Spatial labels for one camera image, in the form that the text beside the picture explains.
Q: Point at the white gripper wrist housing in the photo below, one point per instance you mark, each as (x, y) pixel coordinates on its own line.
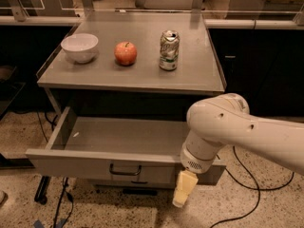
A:
(194, 161)

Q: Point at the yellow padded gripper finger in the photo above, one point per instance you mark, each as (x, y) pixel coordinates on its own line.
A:
(185, 184)

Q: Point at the grey top drawer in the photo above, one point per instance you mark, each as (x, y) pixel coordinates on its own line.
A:
(112, 151)

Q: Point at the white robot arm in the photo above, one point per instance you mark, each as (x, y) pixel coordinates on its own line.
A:
(226, 120)

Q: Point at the grey drawer cabinet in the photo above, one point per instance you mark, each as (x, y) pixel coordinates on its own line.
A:
(105, 89)

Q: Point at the green soda can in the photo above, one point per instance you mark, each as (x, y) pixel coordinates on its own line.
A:
(169, 50)

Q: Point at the red apple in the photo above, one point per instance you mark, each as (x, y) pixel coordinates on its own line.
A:
(125, 53)

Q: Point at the black stand leg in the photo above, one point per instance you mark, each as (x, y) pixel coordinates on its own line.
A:
(41, 192)

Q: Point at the white ceramic bowl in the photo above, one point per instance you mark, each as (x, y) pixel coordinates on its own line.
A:
(80, 47)

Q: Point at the white rail bar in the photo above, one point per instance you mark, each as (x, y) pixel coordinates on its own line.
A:
(251, 24)

